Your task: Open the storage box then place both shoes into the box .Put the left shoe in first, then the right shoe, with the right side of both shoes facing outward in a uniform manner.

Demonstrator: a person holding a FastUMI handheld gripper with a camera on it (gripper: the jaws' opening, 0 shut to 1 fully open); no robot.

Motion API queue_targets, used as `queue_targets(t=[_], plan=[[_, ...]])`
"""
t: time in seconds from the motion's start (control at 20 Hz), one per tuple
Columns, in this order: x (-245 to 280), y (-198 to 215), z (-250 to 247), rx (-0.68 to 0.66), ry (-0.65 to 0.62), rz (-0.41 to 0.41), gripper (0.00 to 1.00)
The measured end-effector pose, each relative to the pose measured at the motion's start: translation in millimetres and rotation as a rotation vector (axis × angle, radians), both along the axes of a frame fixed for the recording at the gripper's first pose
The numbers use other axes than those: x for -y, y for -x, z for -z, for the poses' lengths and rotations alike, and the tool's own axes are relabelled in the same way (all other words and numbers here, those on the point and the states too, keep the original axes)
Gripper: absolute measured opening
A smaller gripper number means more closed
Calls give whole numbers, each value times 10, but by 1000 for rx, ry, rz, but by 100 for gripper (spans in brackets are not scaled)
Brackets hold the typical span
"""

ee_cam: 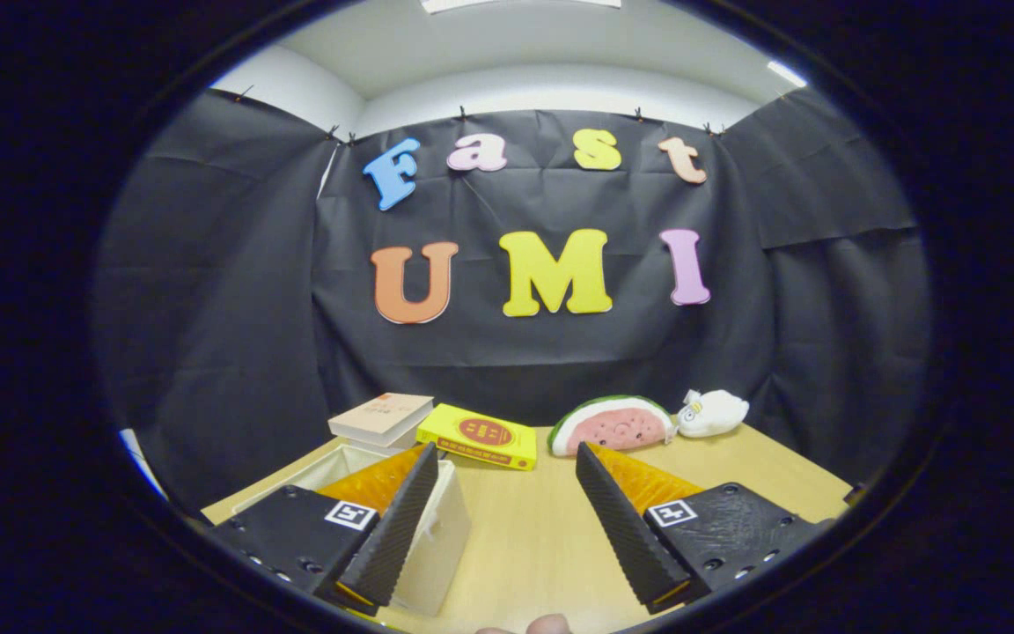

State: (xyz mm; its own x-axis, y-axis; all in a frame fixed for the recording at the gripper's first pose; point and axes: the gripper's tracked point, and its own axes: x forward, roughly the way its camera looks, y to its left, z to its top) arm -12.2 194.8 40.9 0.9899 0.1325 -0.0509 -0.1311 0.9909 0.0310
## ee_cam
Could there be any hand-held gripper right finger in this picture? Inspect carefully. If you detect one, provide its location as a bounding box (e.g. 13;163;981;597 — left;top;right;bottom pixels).
576;442;834;615

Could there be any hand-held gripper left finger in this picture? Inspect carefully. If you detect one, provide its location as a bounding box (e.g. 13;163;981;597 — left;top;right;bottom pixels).
208;443;439;616

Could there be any beige storage box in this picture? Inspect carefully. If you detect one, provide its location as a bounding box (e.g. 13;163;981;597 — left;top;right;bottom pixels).
230;443;473;617

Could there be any watermelon plush toy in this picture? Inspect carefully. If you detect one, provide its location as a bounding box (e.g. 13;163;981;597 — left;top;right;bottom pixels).
547;395;677;457

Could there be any yellow book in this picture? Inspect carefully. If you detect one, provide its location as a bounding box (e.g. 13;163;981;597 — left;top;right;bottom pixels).
416;403;539;472

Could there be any white plush toy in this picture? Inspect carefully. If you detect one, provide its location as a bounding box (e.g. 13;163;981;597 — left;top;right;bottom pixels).
676;389;750;439

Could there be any large ceiling light panel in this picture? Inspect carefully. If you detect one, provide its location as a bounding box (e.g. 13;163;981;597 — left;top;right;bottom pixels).
422;0;622;14

